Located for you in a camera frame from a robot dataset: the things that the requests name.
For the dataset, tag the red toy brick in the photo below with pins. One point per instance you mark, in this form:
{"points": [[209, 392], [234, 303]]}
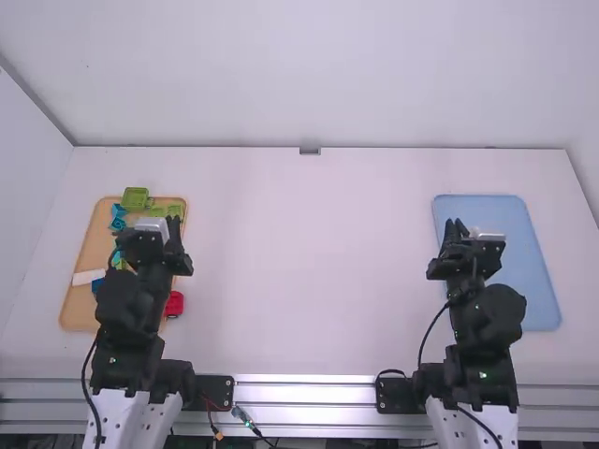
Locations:
{"points": [[175, 303]]}

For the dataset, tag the white toy brick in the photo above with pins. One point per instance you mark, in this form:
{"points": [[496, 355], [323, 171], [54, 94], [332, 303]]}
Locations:
{"points": [[88, 277]]}

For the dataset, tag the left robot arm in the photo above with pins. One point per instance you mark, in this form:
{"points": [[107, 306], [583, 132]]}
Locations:
{"points": [[126, 337]]}

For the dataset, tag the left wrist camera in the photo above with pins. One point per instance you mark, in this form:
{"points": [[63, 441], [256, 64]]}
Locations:
{"points": [[152, 227]]}

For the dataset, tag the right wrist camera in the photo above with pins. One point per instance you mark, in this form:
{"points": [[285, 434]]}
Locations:
{"points": [[489, 235]]}

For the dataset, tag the blue mat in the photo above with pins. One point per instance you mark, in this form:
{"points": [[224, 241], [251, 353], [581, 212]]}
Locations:
{"points": [[524, 262]]}

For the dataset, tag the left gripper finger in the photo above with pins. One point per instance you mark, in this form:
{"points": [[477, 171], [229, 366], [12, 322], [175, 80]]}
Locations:
{"points": [[171, 234], [181, 243]]}

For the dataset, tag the green toy brick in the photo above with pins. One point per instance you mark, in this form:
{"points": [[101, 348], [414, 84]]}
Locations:
{"points": [[135, 198], [174, 209]]}

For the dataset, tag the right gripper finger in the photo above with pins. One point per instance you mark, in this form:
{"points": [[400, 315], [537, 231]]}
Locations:
{"points": [[461, 231], [449, 236]]}

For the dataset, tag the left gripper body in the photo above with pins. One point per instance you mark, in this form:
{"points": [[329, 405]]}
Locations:
{"points": [[150, 252]]}

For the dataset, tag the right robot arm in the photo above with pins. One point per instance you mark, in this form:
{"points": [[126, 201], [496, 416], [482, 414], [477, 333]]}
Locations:
{"points": [[486, 337]]}

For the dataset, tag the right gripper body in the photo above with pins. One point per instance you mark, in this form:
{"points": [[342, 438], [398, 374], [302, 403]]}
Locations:
{"points": [[472, 262]]}

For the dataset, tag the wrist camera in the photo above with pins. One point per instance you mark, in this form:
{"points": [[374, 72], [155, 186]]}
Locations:
{"points": [[152, 227], [489, 235]]}

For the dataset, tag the tan tray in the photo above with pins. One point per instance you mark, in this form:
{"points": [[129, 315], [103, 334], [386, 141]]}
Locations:
{"points": [[84, 308]]}

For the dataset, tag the blue toy brick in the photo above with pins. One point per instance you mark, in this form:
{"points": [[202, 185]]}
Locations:
{"points": [[97, 286]]}

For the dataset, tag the teal toy brick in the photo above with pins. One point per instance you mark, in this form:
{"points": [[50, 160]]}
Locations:
{"points": [[117, 220], [118, 261]]}

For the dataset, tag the silver rails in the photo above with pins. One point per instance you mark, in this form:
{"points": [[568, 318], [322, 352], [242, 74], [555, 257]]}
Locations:
{"points": [[304, 393]]}

